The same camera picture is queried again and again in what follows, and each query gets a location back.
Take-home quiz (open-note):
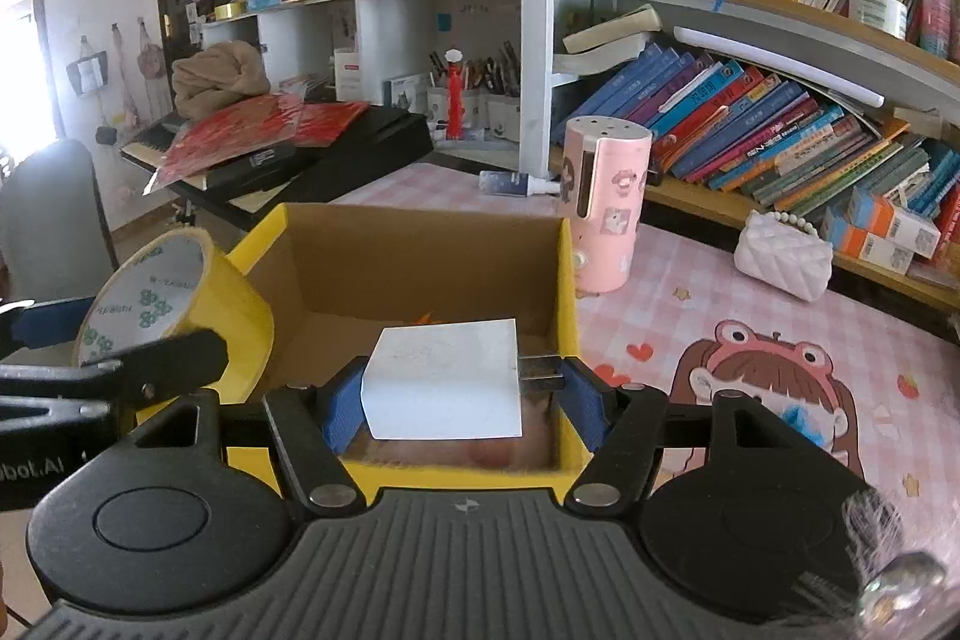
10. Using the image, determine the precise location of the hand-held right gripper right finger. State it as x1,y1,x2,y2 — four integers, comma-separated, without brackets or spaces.
562,356,787,513

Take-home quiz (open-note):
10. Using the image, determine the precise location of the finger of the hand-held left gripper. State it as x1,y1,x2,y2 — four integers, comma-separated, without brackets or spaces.
0,297,100,360
0,330,230,420

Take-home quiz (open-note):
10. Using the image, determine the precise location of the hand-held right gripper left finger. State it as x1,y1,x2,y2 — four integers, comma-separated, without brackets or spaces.
133,359,370,513

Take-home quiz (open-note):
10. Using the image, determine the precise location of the yellow tape roll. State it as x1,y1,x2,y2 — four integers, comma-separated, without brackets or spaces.
71,227,275,401

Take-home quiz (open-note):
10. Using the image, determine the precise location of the white charger plug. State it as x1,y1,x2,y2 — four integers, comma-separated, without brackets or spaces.
360,317,563,442

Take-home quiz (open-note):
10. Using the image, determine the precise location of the yellow cardboard box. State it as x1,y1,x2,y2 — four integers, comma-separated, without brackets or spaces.
135,201,593,498

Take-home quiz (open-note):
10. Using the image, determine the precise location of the grey chair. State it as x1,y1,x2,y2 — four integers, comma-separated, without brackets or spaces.
0,139,117,304

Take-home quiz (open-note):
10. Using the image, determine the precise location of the pink chick plush toy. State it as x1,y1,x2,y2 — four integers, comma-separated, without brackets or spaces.
352,308,557,470

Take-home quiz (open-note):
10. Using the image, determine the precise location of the pink printed tablecloth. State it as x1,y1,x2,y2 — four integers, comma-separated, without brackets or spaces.
330,160,960,581

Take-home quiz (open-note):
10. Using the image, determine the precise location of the pink cartoon cylinder dispenser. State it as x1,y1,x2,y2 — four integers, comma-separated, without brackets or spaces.
559,115,653,296

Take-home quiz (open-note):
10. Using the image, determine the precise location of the small blue white bottle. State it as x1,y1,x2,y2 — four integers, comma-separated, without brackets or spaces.
480,170,562,199

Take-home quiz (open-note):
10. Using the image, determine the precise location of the red patterned paper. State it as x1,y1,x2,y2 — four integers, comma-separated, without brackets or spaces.
142,92,305,195

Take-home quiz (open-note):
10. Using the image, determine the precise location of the white quilted pearl purse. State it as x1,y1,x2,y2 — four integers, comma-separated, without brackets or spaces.
733,209,833,300

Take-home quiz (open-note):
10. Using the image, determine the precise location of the black electronic keyboard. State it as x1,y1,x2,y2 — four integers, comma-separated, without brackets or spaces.
120,104,436,232

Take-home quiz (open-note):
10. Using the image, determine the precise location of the red envelope stack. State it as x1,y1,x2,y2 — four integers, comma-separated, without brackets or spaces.
292,101,370,150

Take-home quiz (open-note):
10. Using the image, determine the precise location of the brown towel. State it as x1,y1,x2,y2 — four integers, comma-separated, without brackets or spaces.
171,40,271,124

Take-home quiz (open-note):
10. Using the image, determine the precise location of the pen holder with pens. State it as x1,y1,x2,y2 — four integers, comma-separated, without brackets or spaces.
427,40,522,142

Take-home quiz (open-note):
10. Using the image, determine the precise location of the orange white medicine box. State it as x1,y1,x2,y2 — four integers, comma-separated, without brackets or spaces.
821,209,916,275
847,188,942,259

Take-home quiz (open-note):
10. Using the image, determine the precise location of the row of blue spined books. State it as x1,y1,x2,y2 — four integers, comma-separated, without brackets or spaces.
577,44,960,221

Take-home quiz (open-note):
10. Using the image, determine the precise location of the red white bottle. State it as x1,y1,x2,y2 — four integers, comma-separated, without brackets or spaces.
442,49,467,140

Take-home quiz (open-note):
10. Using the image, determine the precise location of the white box red label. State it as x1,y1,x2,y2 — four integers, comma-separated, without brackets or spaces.
334,47,361,103

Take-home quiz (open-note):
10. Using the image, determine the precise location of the white paged book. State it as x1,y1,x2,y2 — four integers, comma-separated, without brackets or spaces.
555,32,655,77

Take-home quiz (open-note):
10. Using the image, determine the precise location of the white bookshelf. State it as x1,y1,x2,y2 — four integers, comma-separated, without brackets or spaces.
199,0,960,311

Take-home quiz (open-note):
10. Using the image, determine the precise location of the olive cover book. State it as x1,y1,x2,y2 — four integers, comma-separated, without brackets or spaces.
562,6,662,55

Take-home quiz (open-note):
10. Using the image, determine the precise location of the white light bar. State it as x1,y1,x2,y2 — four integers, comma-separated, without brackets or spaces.
673,26,886,107

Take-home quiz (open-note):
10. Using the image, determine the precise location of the white jar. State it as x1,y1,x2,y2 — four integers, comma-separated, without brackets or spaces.
847,0,910,40

